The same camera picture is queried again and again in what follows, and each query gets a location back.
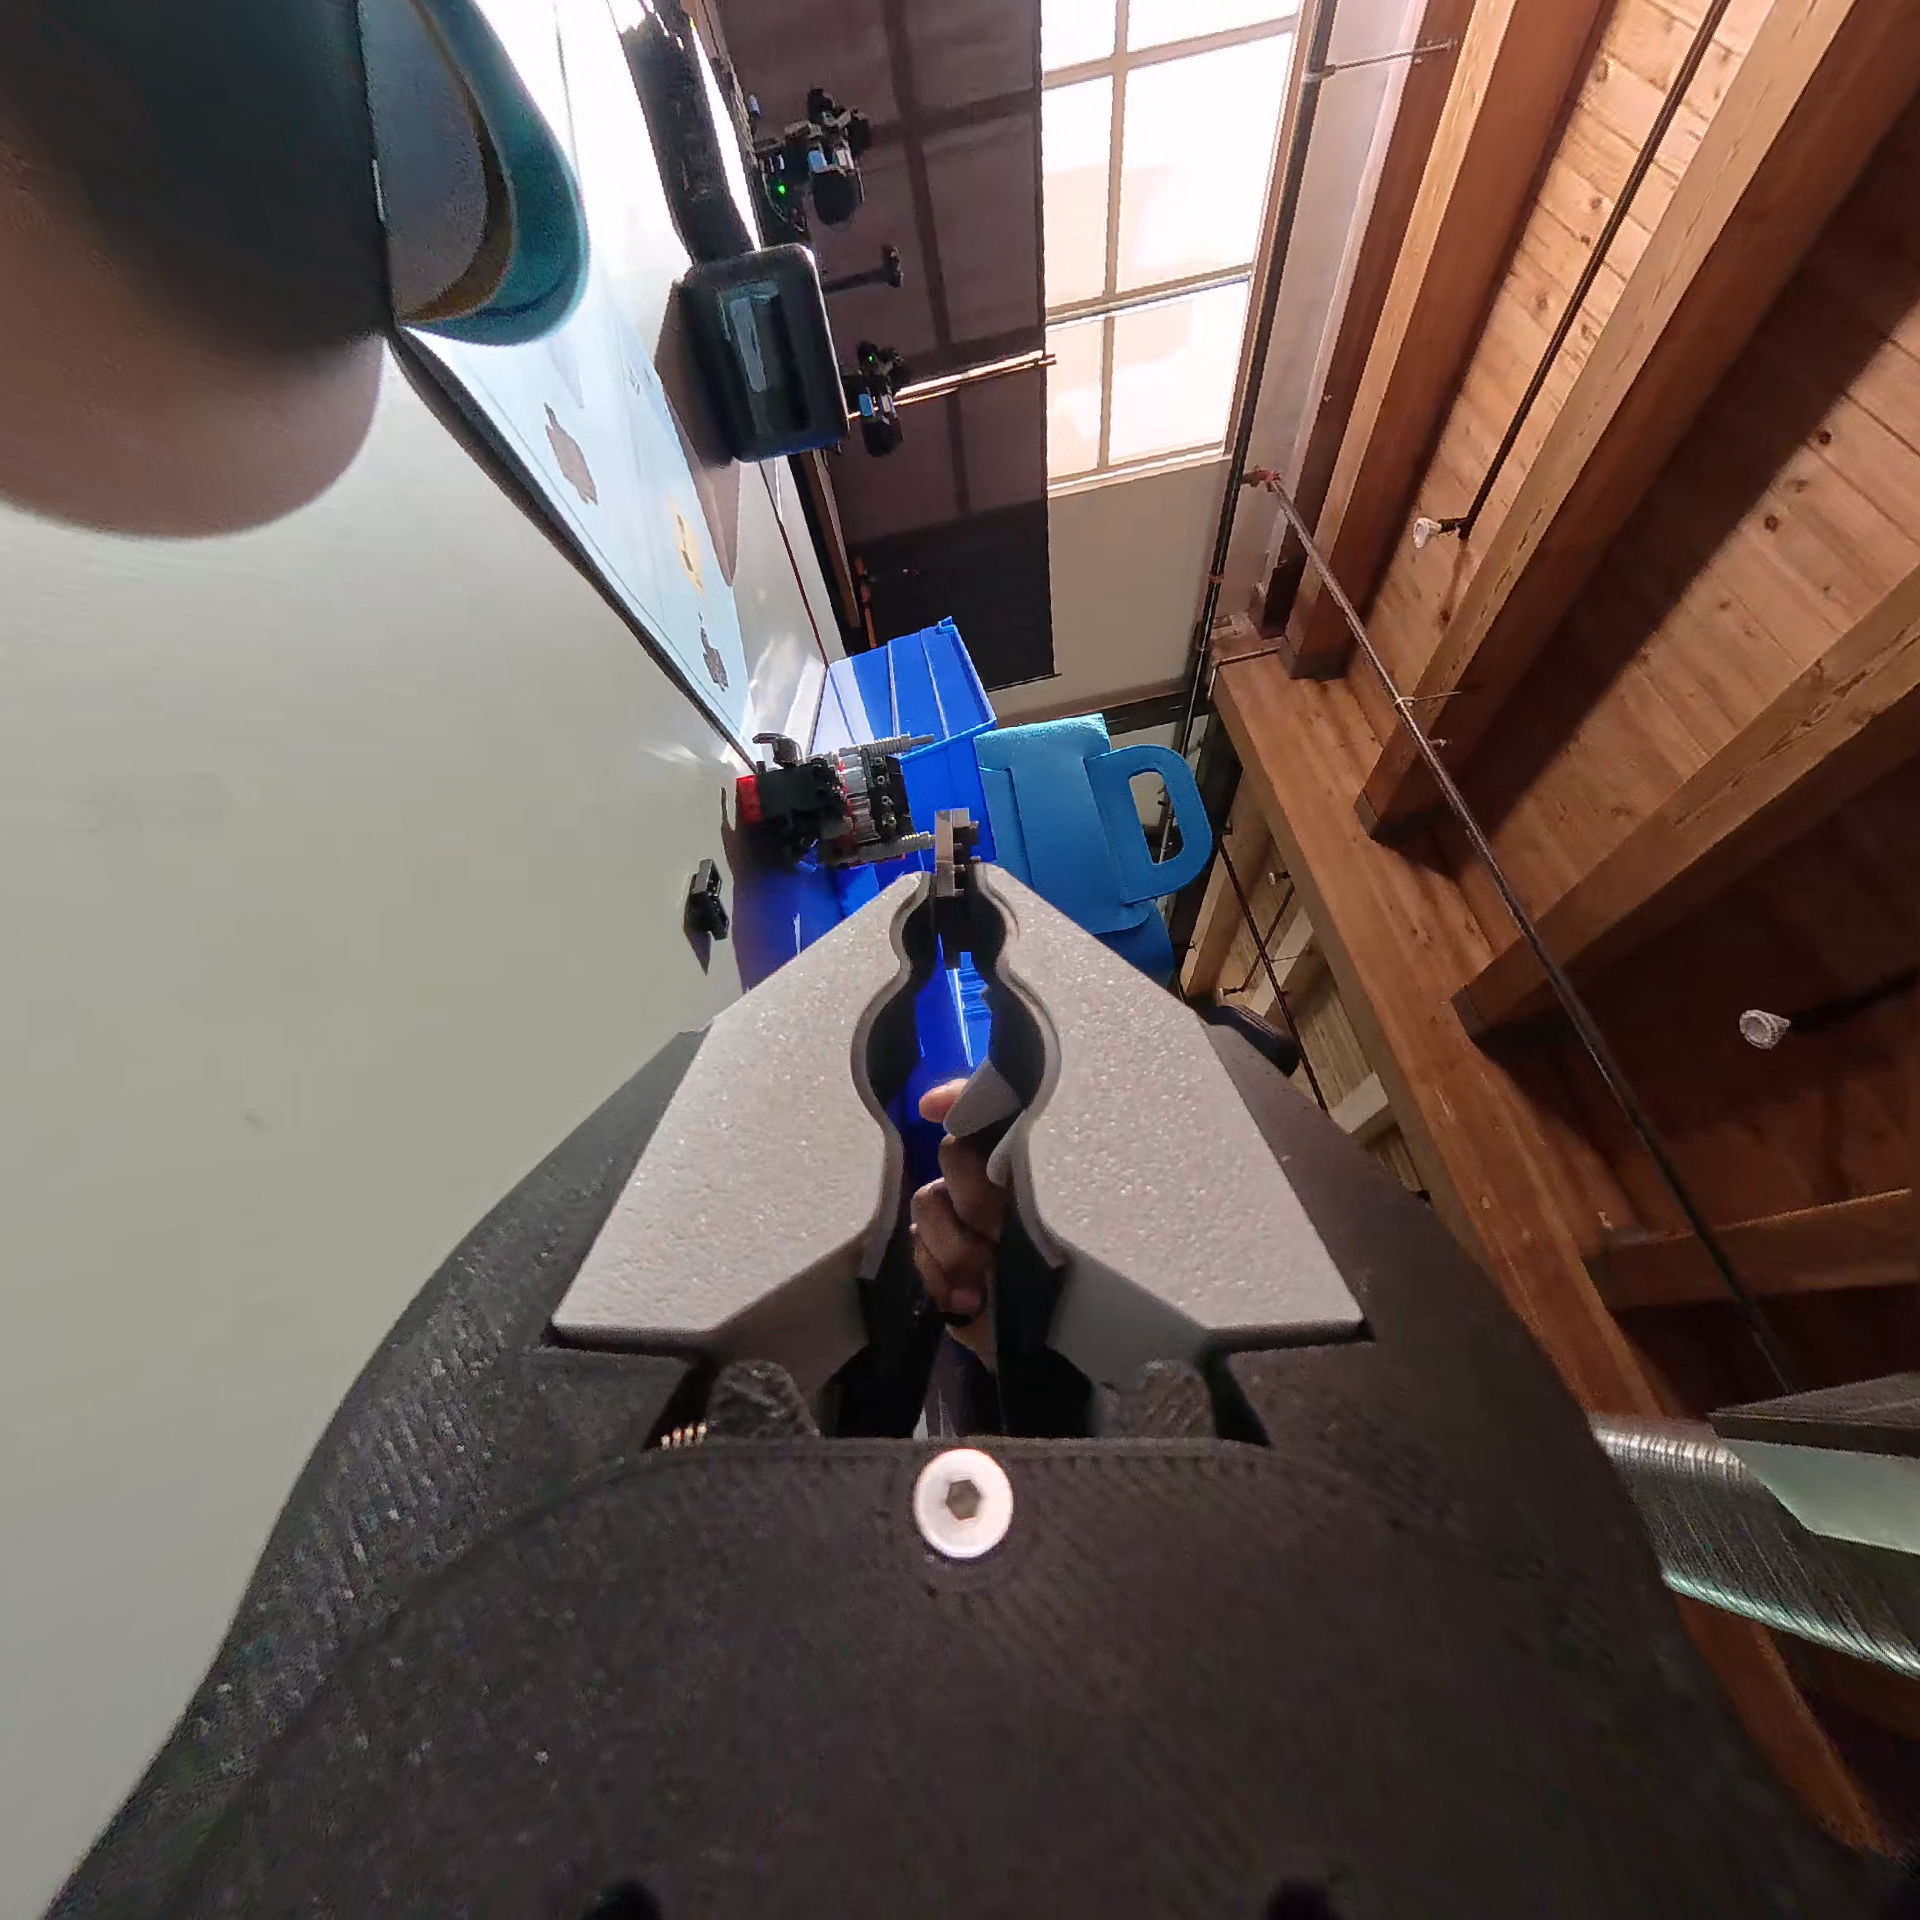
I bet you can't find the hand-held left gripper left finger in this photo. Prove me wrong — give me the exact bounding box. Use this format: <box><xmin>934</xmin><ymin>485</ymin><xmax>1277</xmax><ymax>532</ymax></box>
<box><xmin>550</xmin><ymin>872</ymin><xmax>943</xmax><ymax>1413</ymax></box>

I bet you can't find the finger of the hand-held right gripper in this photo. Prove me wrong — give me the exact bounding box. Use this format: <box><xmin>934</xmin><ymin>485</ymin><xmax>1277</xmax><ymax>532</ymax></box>
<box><xmin>943</xmin><ymin>1056</ymin><xmax>1026</xmax><ymax>1189</ymax></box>

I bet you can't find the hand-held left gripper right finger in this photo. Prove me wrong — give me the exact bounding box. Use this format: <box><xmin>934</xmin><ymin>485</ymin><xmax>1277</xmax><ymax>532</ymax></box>
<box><xmin>961</xmin><ymin>868</ymin><xmax>1364</xmax><ymax>1435</ymax></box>

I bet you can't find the toy brick truck model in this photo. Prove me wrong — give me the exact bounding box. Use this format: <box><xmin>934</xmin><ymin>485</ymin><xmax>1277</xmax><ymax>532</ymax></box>
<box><xmin>735</xmin><ymin>731</ymin><xmax>975</xmax><ymax>872</ymax></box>

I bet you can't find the blue felt bag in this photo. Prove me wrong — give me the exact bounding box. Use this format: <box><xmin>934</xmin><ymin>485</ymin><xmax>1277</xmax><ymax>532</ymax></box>
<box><xmin>973</xmin><ymin>712</ymin><xmax>1216</xmax><ymax>939</ymax></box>

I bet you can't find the dark grey cube device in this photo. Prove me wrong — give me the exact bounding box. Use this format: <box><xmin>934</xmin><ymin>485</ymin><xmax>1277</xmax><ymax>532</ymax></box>
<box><xmin>678</xmin><ymin>244</ymin><xmax>851</xmax><ymax>466</ymax></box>

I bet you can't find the light blue instruction booklet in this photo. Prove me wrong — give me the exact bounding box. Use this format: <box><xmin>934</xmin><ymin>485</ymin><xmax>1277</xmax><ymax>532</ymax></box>
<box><xmin>360</xmin><ymin>0</ymin><xmax>753</xmax><ymax>760</ymax></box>

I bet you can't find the dark window shade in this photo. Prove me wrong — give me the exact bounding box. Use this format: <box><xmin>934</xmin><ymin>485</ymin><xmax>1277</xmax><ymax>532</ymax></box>
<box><xmin>704</xmin><ymin>0</ymin><xmax>1056</xmax><ymax>693</ymax></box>

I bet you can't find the bright window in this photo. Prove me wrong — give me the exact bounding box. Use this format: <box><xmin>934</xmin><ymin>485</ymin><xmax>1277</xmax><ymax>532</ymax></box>
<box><xmin>1039</xmin><ymin>0</ymin><xmax>1304</xmax><ymax>485</ymax></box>

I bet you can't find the black rectangular box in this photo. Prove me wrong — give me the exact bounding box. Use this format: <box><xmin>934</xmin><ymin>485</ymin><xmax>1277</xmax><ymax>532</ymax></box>
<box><xmin>615</xmin><ymin>0</ymin><xmax>758</xmax><ymax>261</ymax></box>

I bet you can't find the silver ventilation duct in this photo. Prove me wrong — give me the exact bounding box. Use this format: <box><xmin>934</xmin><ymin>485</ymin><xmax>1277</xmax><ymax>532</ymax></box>
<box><xmin>1590</xmin><ymin>1409</ymin><xmax>1920</xmax><ymax>1679</ymax></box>

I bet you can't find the black camera rig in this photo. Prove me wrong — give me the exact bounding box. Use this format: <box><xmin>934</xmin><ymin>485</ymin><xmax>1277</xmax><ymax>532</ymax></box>
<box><xmin>841</xmin><ymin>344</ymin><xmax>910</xmax><ymax>455</ymax></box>
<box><xmin>748</xmin><ymin>85</ymin><xmax>875</xmax><ymax>229</ymax></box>

